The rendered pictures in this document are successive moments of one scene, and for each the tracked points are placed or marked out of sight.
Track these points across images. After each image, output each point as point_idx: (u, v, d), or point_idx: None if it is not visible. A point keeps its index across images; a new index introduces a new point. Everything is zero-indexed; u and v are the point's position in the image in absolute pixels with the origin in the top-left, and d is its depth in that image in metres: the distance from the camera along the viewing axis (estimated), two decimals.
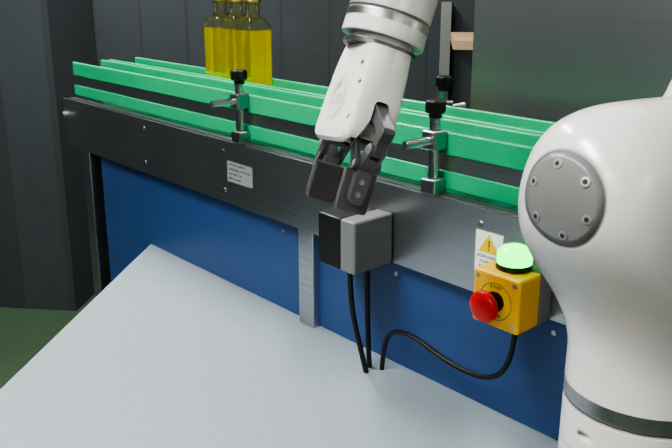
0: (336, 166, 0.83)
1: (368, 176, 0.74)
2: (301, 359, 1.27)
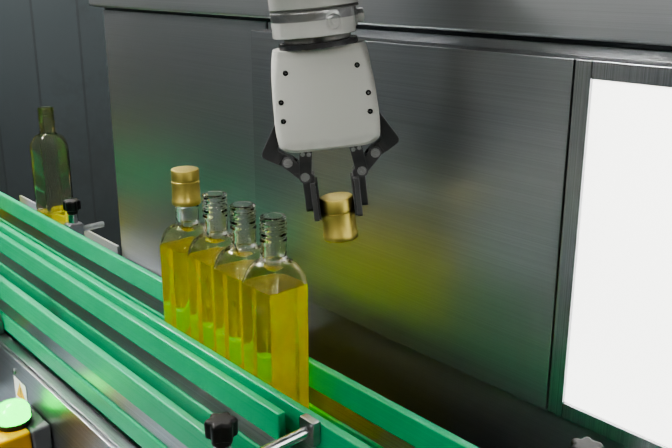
0: (351, 177, 0.78)
1: (303, 184, 0.78)
2: None
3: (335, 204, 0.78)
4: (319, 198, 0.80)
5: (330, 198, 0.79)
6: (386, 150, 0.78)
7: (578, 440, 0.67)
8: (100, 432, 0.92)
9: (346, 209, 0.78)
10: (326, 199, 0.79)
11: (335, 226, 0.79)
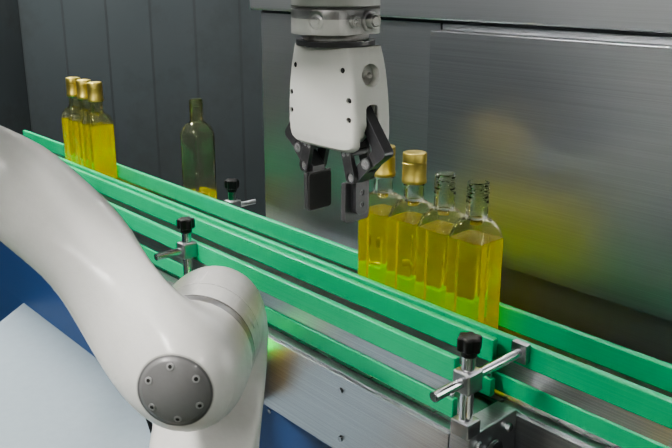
0: (347, 182, 0.77)
1: (307, 172, 0.81)
2: (104, 420, 1.52)
3: (423, 156, 1.10)
4: (406, 154, 1.11)
5: (415, 153, 1.11)
6: (375, 164, 0.73)
7: None
8: (321, 363, 1.11)
9: (426, 159, 1.11)
10: (414, 154, 1.10)
11: (421, 172, 1.11)
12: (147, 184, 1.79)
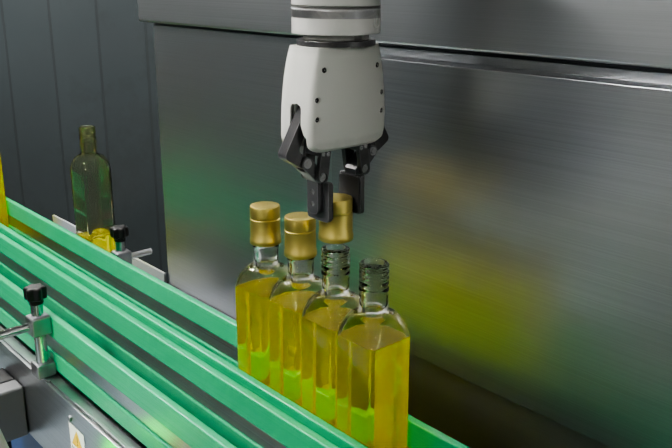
0: (353, 176, 0.79)
1: (315, 185, 0.77)
2: None
3: (309, 222, 0.83)
4: (287, 219, 0.84)
5: (300, 218, 0.84)
6: (379, 148, 0.81)
7: None
8: None
9: (315, 226, 0.84)
10: (298, 219, 0.83)
11: (307, 243, 0.84)
12: (35, 225, 1.52)
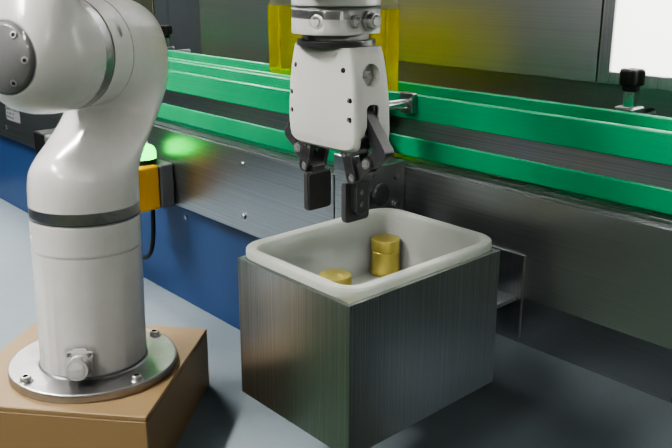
0: (347, 182, 0.77)
1: (307, 172, 0.81)
2: None
3: None
4: None
5: None
6: (375, 164, 0.73)
7: (626, 68, 0.88)
8: (226, 144, 1.13)
9: None
10: None
11: None
12: None
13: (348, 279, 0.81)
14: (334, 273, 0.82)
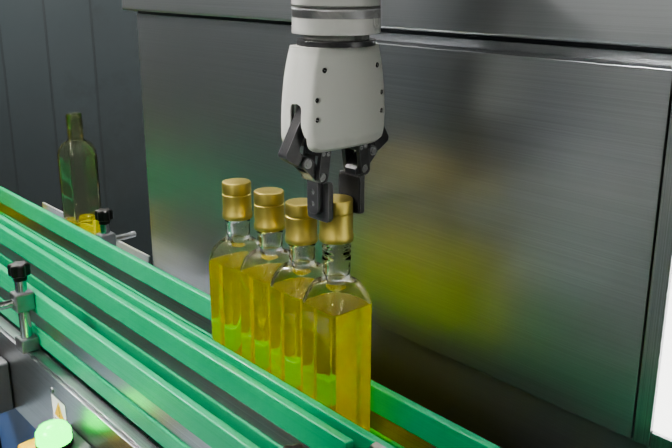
0: (353, 176, 0.79)
1: (315, 185, 0.77)
2: None
3: (277, 196, 0.87)
4: (256, 193, 0.87)
5: (268, 192, 0.87)
6: (379, 148, 0.81)
7: None
8: None
9: (283, 200, 0.88)
10: (266, 193, 0.87)
11: (275, 216, 0.88)
12: (24, 210, 1.56)
13: (346, 196, 0.81)
14: (335, 197, 0.79)
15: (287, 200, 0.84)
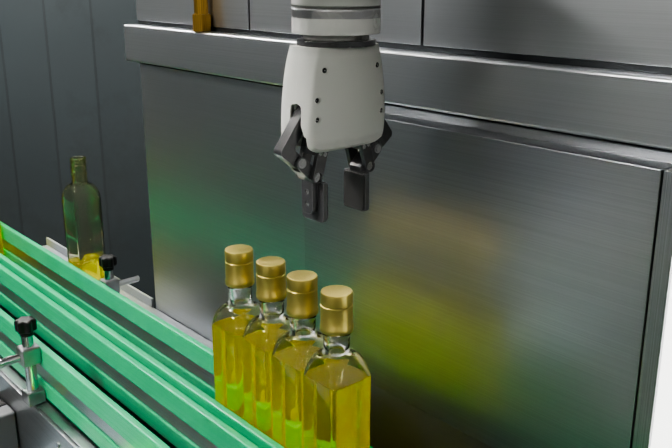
0: (358, 174, 0.80)
1: (309, 185, 0.76)
2: None
3: (279, 267, 0.89)
4: (258, 265, 0.90)
5: (270, 263, 0.90)
6: (383, 144, 0.82)
7: None
8: None
9: (284, 270, 0.90)
10: (268, 264, 0.89)
11: (277, 287, 0.90)
12: (28, 250, 1.58)
13: (346, 287, 0.83)
14: (335, 290, 0.82)
15: (288, 273, 0.87)
